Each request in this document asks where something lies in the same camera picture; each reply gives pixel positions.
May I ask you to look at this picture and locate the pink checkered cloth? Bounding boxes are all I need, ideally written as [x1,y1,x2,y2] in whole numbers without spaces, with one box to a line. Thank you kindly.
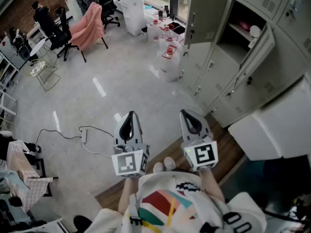
[5,139,54,213]

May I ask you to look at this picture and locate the wooden plank platform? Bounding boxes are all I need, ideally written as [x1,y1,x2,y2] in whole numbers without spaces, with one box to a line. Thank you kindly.
[94,115,245,211]

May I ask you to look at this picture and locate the white water dispenser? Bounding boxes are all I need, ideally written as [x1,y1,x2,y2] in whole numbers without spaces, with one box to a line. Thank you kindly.
[120,0,148,37]

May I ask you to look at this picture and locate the grey metal locker cabinet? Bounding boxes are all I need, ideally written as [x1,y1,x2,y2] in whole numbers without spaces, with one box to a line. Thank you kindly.
[181,0,311,129]

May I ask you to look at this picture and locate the person's white patterned shirt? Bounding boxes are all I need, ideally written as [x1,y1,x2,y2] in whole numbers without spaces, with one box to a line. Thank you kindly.
[84,170,268,233]

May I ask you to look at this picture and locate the black flat tray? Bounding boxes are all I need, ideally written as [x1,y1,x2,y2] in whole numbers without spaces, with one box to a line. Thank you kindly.
[167,21,187,35]

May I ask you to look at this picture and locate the pink cloth on chair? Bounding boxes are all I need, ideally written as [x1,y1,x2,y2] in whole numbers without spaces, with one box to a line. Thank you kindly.
[69,2,109,63]

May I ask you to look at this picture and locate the white round wire table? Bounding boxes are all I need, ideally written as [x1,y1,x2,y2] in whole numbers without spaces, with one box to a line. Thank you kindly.
[30,37,62,92]

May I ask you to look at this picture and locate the white wire basket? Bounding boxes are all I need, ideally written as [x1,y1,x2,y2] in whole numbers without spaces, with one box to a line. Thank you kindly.
[23,60,47,79]

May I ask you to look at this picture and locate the white power cable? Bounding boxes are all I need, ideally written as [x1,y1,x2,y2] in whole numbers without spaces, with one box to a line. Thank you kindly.
[82,141,113,158]

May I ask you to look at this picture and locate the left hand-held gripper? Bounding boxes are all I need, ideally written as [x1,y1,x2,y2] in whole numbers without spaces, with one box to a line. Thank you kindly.
[111,110,150,178]

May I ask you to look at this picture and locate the person's right white shoe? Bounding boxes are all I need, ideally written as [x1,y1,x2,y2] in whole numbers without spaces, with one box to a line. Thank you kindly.
[164,156,176,172]

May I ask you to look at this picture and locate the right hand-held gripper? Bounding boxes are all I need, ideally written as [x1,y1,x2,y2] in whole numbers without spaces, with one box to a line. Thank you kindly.
[179,109,218,172]

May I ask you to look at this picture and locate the large white box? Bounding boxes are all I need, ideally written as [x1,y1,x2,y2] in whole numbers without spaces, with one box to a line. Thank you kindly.
[227,75,311,162]

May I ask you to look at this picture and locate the person's left forearm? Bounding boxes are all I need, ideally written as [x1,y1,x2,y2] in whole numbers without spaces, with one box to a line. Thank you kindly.
[118,175,142,215]

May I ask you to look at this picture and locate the pink container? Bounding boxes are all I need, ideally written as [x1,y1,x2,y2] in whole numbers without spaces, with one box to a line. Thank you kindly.
[237,20,252,32]

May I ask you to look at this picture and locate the white shelf unit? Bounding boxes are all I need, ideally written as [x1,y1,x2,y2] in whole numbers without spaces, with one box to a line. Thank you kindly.
[58,0,85,22]

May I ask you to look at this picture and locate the black power cable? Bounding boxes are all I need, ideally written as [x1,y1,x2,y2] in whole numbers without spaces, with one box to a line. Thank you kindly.
[35,125,115,153]

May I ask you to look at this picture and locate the person's right forearm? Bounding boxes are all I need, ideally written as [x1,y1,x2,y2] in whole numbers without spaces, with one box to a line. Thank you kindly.
[198,168,225,204]

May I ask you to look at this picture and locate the black office chair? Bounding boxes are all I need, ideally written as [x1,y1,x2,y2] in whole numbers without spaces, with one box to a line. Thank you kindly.
[49,7,80,62]
[96,0,121,31]

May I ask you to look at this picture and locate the white paper tag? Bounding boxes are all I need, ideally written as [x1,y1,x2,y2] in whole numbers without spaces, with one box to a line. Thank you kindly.
[247,36,259,49]

